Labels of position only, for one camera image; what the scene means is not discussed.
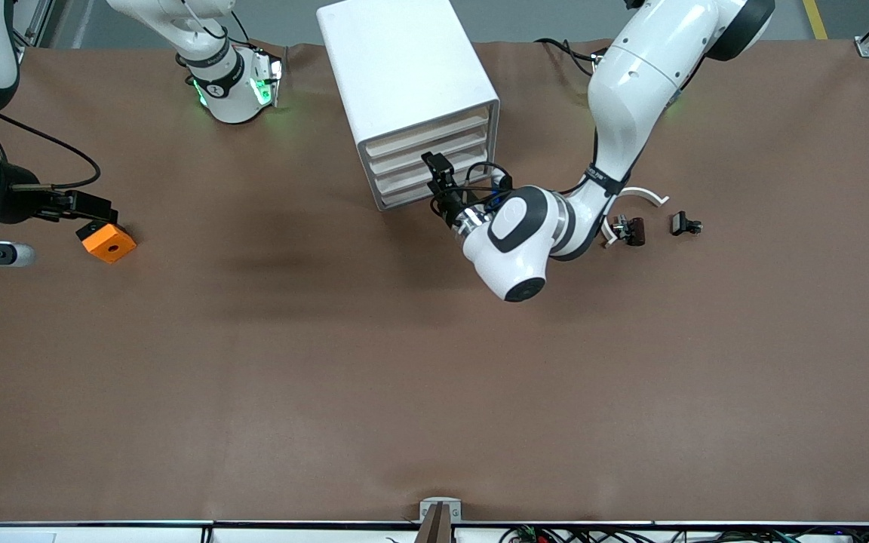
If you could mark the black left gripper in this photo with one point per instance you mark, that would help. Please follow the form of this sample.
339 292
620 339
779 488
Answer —
450 205

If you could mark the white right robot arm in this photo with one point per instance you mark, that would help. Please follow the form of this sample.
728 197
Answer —
231 90

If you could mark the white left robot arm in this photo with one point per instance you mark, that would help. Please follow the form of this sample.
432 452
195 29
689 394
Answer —
631 90

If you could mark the orange and black button box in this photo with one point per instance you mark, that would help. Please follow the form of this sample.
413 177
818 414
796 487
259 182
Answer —
110 243

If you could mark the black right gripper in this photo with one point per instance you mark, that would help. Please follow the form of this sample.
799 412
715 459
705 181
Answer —
18 201

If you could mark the small brown connector part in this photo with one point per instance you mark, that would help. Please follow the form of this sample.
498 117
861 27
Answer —
634 230

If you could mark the brown table cover mat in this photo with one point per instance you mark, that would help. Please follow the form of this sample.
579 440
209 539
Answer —
404 377

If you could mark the white table edge rail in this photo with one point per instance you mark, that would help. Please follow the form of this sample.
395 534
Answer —
291 535

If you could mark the white curved plastic piece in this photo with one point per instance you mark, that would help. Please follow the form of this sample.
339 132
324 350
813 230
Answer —
646 194

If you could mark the grey metal bracket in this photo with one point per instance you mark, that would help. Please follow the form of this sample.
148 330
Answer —
440 501

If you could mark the small black clip part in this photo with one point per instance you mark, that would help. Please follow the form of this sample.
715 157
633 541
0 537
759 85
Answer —
682 224

